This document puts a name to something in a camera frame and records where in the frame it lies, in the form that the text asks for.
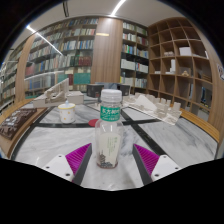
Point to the clear bottle with green label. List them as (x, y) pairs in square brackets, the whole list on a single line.
[(109, 140)]

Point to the narrow book-filled shelf unit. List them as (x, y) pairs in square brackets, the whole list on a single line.
[(135, 56)]

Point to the wide book-filled shelf unit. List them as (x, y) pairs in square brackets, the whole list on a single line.
[(66, 56)]

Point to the dark grey building model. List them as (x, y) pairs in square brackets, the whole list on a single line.
[(95, 90)]

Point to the flat round red coaster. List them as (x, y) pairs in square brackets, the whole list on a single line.
[(92, 123)]

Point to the brown building model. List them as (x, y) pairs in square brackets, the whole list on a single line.
[(15, 121)]

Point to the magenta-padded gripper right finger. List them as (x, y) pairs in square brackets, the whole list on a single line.
[(163, 166)]

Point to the wooden cubby shelf unit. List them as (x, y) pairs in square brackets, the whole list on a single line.
[(180, 66)]

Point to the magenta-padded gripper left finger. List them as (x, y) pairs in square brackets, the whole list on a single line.
[(60, 165)]

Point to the white slatted building model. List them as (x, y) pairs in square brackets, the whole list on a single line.
[(56, 96)]

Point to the white city block model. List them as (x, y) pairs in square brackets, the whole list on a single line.
[(150, 106)]

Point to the ceiling light strip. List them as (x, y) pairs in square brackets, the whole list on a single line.
[(117, 7)]

